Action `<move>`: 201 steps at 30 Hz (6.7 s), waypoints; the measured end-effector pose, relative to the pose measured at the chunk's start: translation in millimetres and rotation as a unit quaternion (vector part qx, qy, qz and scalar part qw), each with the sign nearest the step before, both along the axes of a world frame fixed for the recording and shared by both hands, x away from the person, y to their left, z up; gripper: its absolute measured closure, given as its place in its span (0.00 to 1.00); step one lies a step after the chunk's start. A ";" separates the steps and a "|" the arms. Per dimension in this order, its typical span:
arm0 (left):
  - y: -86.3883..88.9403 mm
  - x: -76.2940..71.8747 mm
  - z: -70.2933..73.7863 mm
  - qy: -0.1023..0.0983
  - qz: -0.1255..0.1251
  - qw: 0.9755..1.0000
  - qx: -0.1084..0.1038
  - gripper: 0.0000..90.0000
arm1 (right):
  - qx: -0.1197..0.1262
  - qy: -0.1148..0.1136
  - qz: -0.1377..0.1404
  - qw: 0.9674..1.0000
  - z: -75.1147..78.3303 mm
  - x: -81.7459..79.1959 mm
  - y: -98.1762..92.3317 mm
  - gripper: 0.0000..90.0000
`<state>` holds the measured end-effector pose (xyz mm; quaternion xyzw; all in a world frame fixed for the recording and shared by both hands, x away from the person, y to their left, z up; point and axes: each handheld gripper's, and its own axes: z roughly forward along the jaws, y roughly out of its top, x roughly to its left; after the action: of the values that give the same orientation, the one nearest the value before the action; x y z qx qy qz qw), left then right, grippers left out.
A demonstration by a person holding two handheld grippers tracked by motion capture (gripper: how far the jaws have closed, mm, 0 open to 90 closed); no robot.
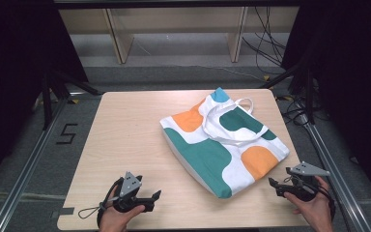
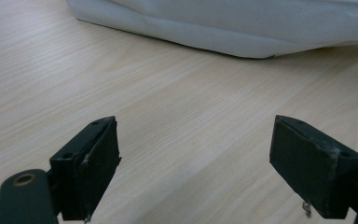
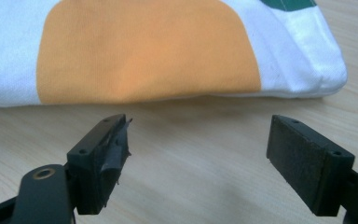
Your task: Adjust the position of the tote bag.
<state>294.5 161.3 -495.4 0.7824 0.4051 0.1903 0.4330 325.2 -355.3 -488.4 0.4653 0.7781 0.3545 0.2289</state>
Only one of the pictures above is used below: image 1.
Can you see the aluminium frame rail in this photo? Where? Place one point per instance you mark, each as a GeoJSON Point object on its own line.
{"type": "Point", "coordinates": [25, 174]}
{"type": "Point", "coordinates": [335, 174]}

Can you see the person's left hand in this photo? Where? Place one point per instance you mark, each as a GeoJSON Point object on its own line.
{"type": "Point", "coordinates": [114, 220]}

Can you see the black metal stand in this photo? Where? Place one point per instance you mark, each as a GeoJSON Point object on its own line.
{"type": "Point", "coordinates": [56, 92]}
{"type": "Point", "coordinates": [302, 80]}

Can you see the light wooden shelf unit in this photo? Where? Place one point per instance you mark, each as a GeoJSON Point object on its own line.
{"type": "Point", "coordinates": [122, 35]}

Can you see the white tote bag colour patches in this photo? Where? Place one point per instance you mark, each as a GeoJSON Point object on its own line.
{"type": "Point", "coordinates": [206, 154]}

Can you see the black curtain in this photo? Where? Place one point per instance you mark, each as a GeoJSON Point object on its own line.
{"type": "Point", "coordinates": [351, 80]}
{"type": "Point", "coordinates": [13, 80]}

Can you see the person's right hand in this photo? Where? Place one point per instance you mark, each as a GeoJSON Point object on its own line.
{"type": "Point", "coordinates": [319, 212]}

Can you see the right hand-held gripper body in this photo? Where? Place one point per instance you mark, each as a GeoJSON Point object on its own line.
{"type": "Point", "coordinates": [306, 169]}

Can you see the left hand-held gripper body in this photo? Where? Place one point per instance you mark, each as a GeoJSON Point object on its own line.
{"type": "Point", "coordinates": [130, 185]}

